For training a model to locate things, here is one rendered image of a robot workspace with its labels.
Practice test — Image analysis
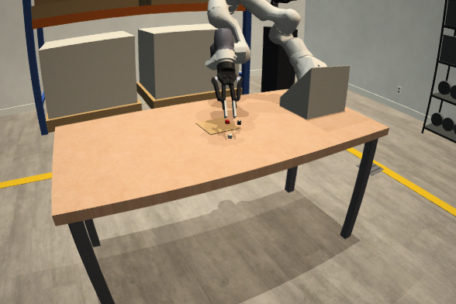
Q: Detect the tan flat mat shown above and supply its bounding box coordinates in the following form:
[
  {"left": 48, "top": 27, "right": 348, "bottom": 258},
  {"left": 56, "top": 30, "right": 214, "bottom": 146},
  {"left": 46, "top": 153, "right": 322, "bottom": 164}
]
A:
[{"left": 196, "top": 117, "right": 239, "bottom": 135}]

